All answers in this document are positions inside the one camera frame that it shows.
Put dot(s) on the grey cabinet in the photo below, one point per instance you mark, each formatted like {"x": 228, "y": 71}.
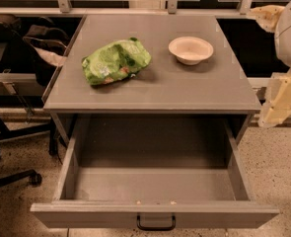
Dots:
{"x": 215, "y": 86}

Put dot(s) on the black drawer handle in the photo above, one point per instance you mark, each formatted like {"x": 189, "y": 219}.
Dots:
{"x": 156, "y": 223}

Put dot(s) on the grey open top drawer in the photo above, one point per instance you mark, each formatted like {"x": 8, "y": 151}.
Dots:
{"x": 117, "y": 168}

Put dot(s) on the black office chair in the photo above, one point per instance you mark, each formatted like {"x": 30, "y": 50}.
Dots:
{"x": 19, "y": 91}

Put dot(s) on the metal window railing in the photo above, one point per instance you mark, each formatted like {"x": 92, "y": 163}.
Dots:
{"x": 145, "y": 0}

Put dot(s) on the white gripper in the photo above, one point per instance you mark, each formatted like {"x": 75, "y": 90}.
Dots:
{"x": 290, "y": 39}

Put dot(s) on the green rice chip bag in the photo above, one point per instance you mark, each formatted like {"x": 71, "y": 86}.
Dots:
{"x": 115, "y": 61}

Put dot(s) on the white bowl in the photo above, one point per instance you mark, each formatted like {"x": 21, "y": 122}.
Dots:
{"x": 190, "y": 50}

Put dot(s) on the dark bag with white lining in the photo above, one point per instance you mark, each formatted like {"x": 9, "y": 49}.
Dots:
{"x": 47, "y": 45}

